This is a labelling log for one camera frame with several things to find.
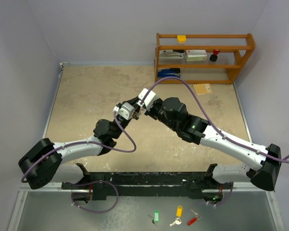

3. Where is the large metal keyring with clips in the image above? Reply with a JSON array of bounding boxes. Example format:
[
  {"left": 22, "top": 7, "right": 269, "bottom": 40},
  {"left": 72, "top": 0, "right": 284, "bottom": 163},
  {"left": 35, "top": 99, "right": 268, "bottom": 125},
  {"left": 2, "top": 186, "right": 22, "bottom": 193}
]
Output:
[{"left": 138, "top": 107, "right": 146, "bottom": 115}]

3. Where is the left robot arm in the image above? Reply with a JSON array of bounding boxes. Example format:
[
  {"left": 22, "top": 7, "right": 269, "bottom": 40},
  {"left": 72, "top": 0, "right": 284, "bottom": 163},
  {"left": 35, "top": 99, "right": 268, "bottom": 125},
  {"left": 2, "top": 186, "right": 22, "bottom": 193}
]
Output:
[{"left": 18, "top": 97, "right": 140, "bottom": 189}]

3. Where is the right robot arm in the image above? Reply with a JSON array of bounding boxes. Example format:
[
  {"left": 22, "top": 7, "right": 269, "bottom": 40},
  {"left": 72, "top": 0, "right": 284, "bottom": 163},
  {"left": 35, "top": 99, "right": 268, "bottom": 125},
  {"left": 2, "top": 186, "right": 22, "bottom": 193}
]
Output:
[{"left": 144, "top": 97, "right": 281, "bottom": 191}]

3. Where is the blue stapler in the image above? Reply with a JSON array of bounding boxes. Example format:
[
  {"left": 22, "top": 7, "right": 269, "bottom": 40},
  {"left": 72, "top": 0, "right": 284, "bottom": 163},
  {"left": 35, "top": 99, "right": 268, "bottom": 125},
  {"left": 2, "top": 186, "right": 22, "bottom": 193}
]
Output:
[{"left": 157, "top": 68, "right": 181, "bottom": 78}]

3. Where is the brown envelope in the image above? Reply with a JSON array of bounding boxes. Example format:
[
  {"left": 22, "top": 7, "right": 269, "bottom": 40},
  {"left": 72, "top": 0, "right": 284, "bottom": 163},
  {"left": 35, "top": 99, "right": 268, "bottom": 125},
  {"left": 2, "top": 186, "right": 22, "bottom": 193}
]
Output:
[{"left": 193, "top": 83, "right": 213, "bottom": 95}]

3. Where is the white stapler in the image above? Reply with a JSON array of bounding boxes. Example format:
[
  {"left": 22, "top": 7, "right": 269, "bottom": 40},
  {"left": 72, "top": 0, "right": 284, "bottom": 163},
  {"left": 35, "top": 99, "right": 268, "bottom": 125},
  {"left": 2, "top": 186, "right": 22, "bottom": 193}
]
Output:
[{"left": 159, "top": 50, "right": 185, "bottom": 59}]

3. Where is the white red cardboard box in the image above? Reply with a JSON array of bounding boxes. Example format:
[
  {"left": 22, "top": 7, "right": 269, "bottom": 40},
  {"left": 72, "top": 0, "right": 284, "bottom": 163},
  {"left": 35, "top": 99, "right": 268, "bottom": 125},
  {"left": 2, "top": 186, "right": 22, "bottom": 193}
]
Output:
[{"left": 185, "top": 50, "right": 207, "bottom": 62}]

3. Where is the yellow small box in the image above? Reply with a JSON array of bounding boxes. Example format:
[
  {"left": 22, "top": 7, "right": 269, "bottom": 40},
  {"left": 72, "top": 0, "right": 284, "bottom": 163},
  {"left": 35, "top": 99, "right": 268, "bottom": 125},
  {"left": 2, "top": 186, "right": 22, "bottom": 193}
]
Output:
[{"left": 177, "top": 35, "right": 187, "bottom": 44}]

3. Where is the red black stamp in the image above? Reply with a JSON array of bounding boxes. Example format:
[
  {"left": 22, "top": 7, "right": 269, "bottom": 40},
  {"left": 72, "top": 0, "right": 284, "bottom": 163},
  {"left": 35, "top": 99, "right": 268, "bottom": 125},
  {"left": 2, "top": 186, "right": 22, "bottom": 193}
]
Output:
[{"left": 210, "top": 50, "right": 220, "bottom": 62}]

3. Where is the wooden shelf rack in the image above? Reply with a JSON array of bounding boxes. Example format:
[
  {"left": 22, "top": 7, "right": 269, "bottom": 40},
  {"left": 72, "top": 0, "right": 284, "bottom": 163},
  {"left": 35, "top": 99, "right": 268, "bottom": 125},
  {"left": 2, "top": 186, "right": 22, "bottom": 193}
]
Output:
[{"left": 154, "top": 33, "right": 256, "bottom": 84}]

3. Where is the green tag key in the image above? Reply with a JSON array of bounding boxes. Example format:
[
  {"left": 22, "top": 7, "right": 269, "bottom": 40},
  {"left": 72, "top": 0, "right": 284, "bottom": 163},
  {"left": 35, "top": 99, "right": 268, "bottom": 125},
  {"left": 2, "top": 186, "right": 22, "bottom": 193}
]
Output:
[{"left": 147, "top": 210, "right": 159, "bottom": 225}]

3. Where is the yellow tag key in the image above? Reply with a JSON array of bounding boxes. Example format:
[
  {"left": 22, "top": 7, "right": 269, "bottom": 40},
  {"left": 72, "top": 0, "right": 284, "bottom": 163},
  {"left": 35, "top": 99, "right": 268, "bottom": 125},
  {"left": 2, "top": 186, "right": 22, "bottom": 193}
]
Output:
[{"left": 169, "top": 205, "right": 183, "bottom": 227}]

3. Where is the red tag key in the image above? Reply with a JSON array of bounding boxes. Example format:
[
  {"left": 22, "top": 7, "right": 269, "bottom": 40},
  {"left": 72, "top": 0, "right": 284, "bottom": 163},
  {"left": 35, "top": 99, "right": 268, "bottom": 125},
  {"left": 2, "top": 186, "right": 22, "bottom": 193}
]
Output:
[{"left": 187, "top": 209, "right": 201, "bottom": 226}]

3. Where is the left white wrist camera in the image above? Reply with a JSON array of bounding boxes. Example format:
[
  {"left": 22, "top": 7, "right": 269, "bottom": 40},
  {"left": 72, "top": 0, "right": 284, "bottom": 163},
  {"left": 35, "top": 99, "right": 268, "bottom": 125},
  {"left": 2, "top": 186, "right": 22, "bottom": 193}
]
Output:
[{"left": 113, "top": 103, "right": 135, "bottom": 113}]

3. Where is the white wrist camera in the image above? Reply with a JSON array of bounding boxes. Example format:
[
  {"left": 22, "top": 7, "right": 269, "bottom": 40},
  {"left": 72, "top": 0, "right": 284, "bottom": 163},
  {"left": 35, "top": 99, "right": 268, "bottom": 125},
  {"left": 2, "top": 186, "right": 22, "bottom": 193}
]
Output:
[
  {"left": 113, "top": 103, "right": 135, "bottom": 113},
  {"left": 136, "top": 88, "right": 159, "bottom": 111}
]

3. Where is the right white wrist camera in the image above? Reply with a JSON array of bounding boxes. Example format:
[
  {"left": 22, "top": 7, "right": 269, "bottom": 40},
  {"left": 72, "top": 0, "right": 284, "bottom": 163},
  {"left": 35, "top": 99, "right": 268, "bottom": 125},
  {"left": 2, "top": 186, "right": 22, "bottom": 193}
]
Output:
[{"left": 136, "top": 88, "right": 159, "bottom": 111}]

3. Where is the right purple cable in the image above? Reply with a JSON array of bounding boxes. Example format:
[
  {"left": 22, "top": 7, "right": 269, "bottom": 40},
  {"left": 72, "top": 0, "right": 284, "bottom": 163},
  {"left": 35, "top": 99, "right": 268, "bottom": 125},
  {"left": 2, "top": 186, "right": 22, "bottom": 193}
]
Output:
[{"left": 141, "top": 77, "right": 289, "bottom": 208}]

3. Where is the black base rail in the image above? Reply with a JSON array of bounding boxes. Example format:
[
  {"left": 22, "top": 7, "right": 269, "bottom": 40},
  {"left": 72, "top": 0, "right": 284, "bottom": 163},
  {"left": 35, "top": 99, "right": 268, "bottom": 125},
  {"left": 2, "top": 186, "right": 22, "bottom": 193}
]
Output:
[{"left": 62, "top": 164, "right": 232, "bottom": 201}]

